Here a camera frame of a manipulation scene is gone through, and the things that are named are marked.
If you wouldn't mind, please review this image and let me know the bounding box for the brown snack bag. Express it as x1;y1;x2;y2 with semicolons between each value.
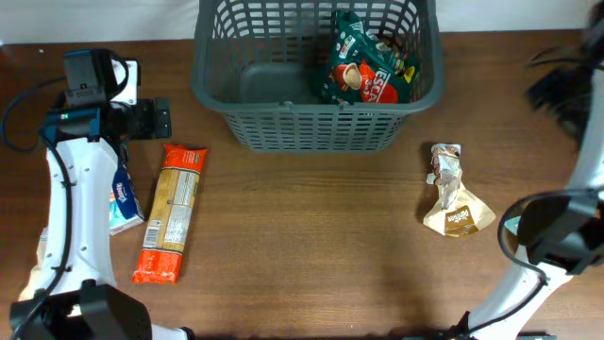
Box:
423;144;495;238

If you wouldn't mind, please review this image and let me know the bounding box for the orange spaghetti packet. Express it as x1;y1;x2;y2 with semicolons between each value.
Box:
132;144;207;284

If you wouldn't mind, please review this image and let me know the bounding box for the teal small sachet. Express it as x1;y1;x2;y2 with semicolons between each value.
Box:
504;215;521;236

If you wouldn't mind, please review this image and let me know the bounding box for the grey plastic basket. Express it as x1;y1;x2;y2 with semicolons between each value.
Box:
192;0;445;153

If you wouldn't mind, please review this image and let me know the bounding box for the beige crumpled packet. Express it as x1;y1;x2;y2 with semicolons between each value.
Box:
18;228;48;301

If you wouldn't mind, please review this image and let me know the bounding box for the Kleenex tissue multipack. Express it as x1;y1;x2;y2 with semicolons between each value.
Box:
109;162;144;235

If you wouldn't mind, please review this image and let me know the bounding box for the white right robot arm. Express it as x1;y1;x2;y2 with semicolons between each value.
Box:
443;2;603;339

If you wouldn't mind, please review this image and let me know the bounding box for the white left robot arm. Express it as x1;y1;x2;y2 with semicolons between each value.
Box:
9;93;194;339

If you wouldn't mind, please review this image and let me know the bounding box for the green Nescafe coffee bag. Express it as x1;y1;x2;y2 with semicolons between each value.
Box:
314;10;421;105

